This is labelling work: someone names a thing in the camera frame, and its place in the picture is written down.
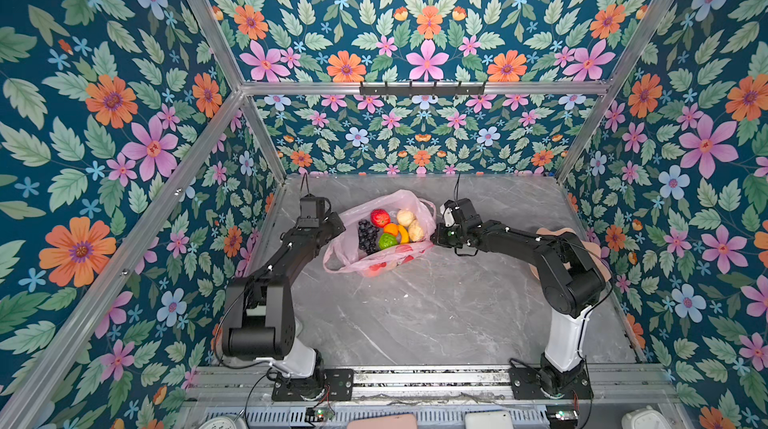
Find pink plastic bag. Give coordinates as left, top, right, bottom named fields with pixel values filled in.
left=322, top=189, right=437, bottom=277

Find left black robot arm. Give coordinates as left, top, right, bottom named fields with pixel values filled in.
left=219, top=212, right=345, bottom=379

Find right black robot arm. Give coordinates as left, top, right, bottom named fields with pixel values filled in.
left=431, top=220, right=611, bottom=398

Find beige fake potato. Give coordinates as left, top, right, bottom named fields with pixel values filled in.
left=407, top=220, right=425, bottom=242

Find yellow fake banana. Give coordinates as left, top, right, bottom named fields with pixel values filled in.
left=397, top=225, right=410, bottom=244

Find pale round fake fruit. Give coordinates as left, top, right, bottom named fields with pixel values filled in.
left=396, top=209, right=417, bottom=228

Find orange fake fruit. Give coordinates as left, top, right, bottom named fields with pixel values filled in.
left=383, top=223, right=399, bottom=237

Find green fake custard apple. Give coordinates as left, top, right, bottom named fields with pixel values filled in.
left=378, top=233, right=399, bottom=251

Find red fake fruit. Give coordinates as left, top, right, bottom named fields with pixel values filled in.
left=370, top=209, right=391, bottom=228

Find dark purple fake grapes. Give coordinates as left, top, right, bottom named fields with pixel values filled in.
left=357, top=220, right=379, bottom=255

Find pink flower-shaped plate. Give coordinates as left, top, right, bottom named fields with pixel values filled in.
left=536, top=227, right=611, bottom=286

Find white box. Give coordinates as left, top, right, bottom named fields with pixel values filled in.
left=464, top=410, right=514, bottom=429

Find white round device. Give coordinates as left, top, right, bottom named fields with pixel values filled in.
left=621, top=406, right=672, bottom=429

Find white clock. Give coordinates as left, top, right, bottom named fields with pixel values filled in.
left=199, top=415, right=248, bottom=429

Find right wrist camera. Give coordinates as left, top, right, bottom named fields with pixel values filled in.
left=440, top=198, right=482, bottom=229

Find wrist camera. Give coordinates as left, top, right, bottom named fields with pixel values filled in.
left=440, top=198, right=482, bottom=229
left=296, top=195, right=327, bottom=229

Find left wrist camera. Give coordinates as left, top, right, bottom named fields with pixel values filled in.
left=296, top=195, right=327, bottom=229

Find black hook rail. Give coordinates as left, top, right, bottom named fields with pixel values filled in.
left=358, top=81, right=486, bottom=97

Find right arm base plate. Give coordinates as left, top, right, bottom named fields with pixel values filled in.
left=508, top=362, right=594, bottom=400

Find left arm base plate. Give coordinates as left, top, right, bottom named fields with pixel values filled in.
left=271, top=368, right=355, bottom=402

